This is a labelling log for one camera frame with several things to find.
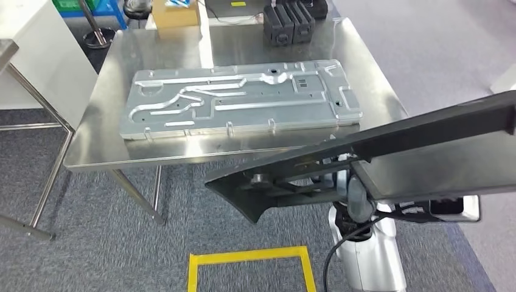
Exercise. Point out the stainless steel table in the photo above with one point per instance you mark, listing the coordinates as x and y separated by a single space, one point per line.
6 50

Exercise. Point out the black plastic panel part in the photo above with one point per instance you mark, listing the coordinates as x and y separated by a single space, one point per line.
435 157

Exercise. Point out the cardboard box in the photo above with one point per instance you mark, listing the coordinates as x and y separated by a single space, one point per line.
175 18

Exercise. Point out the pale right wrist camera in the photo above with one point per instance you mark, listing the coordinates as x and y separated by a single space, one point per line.
471 209

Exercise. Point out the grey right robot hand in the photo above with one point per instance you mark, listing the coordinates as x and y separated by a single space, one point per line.
361 201

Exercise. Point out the chrome stanchion post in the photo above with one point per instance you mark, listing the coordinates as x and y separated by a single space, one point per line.
98 38

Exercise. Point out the stamped silver metal plate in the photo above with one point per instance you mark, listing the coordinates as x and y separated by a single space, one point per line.
242 100

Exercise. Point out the stainless steel workbench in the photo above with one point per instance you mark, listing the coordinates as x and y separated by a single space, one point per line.
121 153

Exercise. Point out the white cabinet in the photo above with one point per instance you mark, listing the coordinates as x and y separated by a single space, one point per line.
40 60

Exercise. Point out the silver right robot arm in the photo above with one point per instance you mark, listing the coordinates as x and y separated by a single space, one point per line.
371 258

